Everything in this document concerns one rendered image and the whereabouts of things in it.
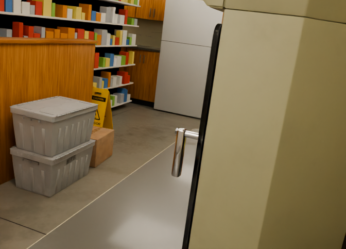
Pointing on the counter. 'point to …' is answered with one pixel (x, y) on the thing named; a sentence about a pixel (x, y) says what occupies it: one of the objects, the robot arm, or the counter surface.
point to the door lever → (181, 135)
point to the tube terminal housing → (276, 125)
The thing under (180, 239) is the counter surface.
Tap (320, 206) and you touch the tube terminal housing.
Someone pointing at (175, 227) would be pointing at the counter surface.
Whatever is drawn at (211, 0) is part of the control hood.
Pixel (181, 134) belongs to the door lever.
